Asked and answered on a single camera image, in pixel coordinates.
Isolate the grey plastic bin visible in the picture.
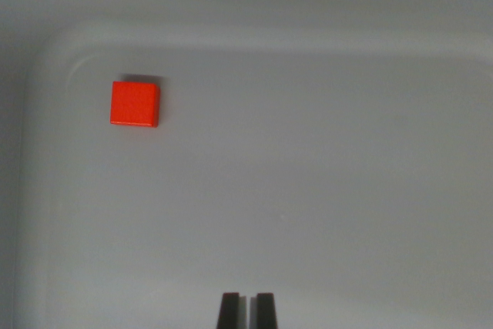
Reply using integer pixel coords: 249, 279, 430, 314
0, 0, 493, 329

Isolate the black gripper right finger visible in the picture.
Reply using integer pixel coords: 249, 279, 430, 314
249, 292, 279, 329

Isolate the red cube block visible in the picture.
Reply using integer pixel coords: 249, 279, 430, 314
108, 80, 161, 129

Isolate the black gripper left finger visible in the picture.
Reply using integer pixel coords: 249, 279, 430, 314
216, 291, 247, 329

